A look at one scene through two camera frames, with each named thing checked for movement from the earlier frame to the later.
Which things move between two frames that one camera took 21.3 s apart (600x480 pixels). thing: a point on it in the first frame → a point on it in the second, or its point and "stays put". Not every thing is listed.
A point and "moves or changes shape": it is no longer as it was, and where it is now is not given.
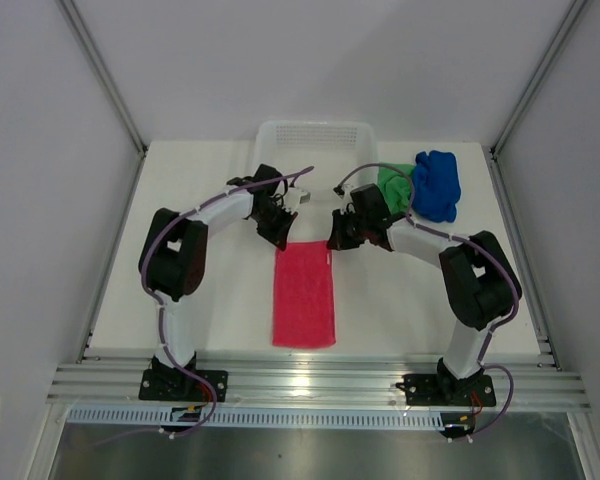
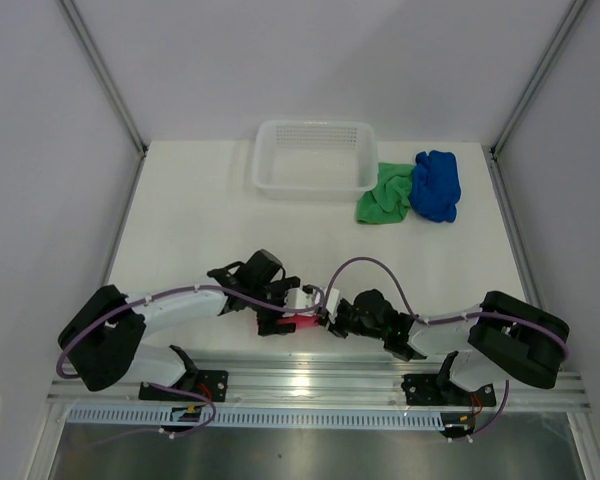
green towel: [395, 186] stays put
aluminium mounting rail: [310, 383] stays put
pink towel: [303, 311] moves or changes shape
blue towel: [436, 185] stays put
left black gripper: [279, 236] → [267, 324]
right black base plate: [445, 390] stays put
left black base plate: [176, 385] stays put
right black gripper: [338, 240] → [334, 329]
